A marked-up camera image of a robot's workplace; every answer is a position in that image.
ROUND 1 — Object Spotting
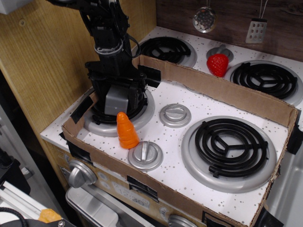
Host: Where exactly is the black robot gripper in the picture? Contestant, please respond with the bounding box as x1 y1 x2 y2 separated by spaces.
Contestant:
85 53 146 112

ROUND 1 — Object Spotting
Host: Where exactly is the grey pepper shaker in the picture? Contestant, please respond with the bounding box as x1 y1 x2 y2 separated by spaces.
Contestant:
104 85 128 116

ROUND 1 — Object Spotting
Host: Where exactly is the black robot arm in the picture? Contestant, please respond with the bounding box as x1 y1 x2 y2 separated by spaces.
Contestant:
50 0 146 114

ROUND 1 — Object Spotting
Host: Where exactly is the brown cardboard box tray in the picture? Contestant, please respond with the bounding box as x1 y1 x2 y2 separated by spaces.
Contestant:
62 55 301 227

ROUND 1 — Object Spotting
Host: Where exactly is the front left black burner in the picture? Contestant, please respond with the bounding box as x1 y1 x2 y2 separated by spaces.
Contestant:
84 90 155 137

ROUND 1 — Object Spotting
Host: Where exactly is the black burner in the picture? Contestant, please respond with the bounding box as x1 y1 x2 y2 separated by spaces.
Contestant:
84 90 155 137
224 60 303 106
181 116 277 193
140 36 197 68

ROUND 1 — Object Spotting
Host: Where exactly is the orange toy carrot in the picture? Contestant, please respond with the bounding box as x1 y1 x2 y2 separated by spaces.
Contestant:
116 112 139 149

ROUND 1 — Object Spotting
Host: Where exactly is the silver stove knob centre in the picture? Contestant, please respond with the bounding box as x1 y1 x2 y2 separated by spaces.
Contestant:
159 104 191 128

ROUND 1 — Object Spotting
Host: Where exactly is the silver stove knob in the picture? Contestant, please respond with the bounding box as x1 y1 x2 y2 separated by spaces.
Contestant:
127 141 163 172
159 104 191 128
206 44 234 62

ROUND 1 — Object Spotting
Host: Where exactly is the back left black burner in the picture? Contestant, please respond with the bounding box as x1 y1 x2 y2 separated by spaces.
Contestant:
140 36 197 68

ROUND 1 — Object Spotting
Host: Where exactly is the silver stove knob front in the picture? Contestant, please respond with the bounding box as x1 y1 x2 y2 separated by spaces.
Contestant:
127 141 163 172

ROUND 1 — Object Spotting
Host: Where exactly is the silver oven dial left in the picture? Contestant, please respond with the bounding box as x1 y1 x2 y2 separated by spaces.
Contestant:
68 159 97 188

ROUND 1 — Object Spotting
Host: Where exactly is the silver oven dial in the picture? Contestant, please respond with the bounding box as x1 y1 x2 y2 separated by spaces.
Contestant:
68 159 97 188
168 215 197 227

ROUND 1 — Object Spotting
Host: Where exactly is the red toy strawberry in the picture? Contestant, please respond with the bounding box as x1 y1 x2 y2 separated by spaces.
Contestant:
206 53 229 78

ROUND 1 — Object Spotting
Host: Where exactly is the oven clock display label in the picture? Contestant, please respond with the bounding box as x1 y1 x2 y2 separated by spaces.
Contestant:
112 182 150 210

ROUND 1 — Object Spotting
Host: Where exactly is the silver stove knob back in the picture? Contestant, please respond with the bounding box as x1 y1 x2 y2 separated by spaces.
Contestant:
206 44 234 62

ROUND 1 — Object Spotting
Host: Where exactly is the hanging silver strainer ladle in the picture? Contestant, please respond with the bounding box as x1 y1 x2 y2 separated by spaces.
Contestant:
192 0 217 33

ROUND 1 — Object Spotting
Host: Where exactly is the front right black burner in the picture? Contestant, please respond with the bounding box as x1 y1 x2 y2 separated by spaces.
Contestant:
181 116 277 193

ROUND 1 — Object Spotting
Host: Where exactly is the silver oven dial right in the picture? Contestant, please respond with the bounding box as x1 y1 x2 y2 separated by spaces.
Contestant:
168 215 197 227

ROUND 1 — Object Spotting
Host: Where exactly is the small orange object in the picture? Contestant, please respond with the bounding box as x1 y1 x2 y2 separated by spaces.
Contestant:
38 209 62 223

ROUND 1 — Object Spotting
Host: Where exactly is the hanging silver spatula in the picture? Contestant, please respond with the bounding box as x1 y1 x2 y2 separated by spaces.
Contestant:
245 0 268 44

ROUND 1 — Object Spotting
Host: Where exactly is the back right black burner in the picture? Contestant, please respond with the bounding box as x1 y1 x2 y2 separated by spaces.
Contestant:
224 60 303 106

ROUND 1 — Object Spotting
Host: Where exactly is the silver oven door handle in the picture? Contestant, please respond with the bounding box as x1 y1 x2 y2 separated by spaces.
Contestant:
65 185 153 227

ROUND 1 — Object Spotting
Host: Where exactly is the black braided cable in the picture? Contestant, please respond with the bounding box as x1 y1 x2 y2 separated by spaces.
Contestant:
0 207 27 227

